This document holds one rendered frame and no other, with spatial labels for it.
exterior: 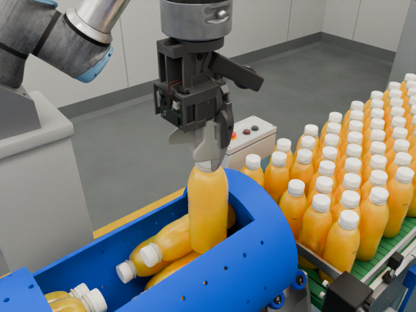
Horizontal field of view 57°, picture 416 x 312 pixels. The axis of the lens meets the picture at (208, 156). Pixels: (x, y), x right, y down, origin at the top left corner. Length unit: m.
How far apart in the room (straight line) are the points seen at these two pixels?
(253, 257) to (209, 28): 0.38
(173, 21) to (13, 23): 0.78
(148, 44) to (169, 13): 3.37
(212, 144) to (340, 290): 0.46
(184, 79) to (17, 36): 0.78
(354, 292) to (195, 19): 0.64
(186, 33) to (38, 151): 0.88
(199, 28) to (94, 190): 2.36
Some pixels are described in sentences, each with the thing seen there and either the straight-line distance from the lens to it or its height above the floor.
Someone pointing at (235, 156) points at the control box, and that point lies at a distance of 1.09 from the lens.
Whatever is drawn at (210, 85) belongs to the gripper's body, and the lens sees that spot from 0.52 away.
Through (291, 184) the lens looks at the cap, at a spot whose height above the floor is 1.11.
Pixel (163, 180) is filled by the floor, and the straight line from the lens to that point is 2.76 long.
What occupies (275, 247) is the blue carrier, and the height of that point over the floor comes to 1.17.
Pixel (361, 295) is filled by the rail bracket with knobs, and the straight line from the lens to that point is 0.89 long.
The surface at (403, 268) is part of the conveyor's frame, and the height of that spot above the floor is 0.90.
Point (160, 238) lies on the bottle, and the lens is 0.75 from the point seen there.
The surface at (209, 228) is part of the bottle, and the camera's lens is 0.67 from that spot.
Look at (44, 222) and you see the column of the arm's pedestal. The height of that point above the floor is 0.77.
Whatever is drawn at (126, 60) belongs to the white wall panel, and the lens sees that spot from 3.76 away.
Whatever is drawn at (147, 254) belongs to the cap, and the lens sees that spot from 0.74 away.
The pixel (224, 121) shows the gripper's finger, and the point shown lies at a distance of 0.54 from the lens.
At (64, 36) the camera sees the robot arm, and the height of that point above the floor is 1.35.
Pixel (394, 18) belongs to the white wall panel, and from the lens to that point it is 5.20.
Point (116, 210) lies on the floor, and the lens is 2.57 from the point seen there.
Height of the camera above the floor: 1.68
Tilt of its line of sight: 34 degrees down
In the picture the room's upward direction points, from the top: straight up
